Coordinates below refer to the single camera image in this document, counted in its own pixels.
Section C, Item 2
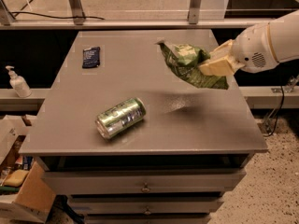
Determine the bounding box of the black cable on floor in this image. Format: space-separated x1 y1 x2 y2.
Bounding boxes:
263 85 286 138

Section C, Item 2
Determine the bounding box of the green jalapeno chip bag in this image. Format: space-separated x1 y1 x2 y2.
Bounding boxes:
157 40 229 90

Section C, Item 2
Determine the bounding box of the black cable behind glass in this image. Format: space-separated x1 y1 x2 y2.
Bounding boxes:
8 10 107 21

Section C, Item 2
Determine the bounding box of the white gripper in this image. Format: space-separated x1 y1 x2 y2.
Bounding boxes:
198 23 278 77

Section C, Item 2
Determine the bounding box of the cardboard box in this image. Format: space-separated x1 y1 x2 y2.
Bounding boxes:
0 115 56 223

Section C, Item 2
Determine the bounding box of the white pump bottle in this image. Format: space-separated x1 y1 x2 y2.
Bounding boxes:
6 65 32 98

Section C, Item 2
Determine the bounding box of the dark blue snack packet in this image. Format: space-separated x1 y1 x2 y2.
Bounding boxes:
82 47 100 68

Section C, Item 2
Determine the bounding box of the green soda can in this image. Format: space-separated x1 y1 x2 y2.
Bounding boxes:
95 98 146 140

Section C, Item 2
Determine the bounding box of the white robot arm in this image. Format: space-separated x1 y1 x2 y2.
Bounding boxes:
198 11 299 76

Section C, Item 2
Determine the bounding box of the metal railing frame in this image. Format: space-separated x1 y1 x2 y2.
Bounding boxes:
1 0 299 30

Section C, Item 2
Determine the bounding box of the yellow sponge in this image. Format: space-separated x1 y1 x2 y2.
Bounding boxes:
4 170 29 188

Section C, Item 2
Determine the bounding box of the grey drawer cabinet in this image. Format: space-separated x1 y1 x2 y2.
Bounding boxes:
21 30 267 224

